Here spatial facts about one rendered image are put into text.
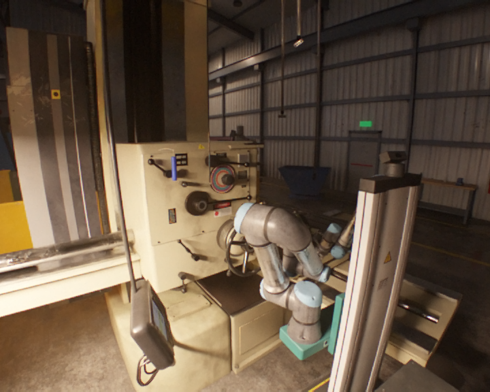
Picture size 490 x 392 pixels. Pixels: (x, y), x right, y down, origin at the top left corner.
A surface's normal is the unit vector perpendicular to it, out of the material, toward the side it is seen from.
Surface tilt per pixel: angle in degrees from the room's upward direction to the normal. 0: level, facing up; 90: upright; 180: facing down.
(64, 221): 90
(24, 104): 90
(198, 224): 90
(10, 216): 90
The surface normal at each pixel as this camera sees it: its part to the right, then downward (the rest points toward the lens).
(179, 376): 0.48, 0.20
